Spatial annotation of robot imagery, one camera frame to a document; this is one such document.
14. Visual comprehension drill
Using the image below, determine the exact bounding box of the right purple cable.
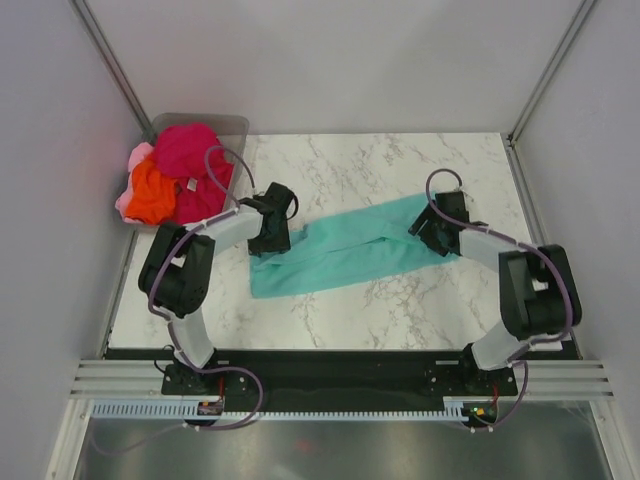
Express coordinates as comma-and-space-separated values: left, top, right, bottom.
424, 169, 576, 434

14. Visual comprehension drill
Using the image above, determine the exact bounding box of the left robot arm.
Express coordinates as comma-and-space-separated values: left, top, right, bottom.
138, 183, 299, 393

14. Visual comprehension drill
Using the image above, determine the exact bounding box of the right aluminium frame post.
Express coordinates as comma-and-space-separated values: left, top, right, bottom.
502, 0, 599, 149

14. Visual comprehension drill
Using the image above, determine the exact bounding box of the magenta t shirt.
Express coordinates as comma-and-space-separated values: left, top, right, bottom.
154, 123, 234, 225

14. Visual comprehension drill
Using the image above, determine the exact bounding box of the left aluminium frame post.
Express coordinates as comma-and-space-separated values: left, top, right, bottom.
69, 0, 155, 140

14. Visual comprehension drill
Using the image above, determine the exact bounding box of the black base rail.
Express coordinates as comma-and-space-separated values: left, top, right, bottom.
105, 349, 584, 414

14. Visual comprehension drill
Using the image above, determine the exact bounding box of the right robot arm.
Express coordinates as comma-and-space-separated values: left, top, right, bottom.
408, 191, 583, 394

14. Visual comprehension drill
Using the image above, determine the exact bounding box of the teal t shirt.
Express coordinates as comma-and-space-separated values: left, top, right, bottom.
249, 194, 457, 299

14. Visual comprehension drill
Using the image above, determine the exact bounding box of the aluminium frame post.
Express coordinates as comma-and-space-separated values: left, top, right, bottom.
502, 0, 599, 149
69, 0, 155, 140

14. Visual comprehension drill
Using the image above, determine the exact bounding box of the clear plastic bin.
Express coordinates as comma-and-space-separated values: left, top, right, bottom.
115, 112, 249, 227

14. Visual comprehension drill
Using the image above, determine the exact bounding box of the orange t shirt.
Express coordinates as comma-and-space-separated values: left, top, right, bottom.
125, 155, 177, 225

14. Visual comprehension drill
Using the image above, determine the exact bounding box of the white slotted cable duct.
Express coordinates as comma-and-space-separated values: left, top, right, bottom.
91, 399, 468, 422

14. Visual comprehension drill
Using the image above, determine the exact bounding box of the light pink t shirt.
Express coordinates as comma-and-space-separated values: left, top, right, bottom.
115, 142, 154, 218

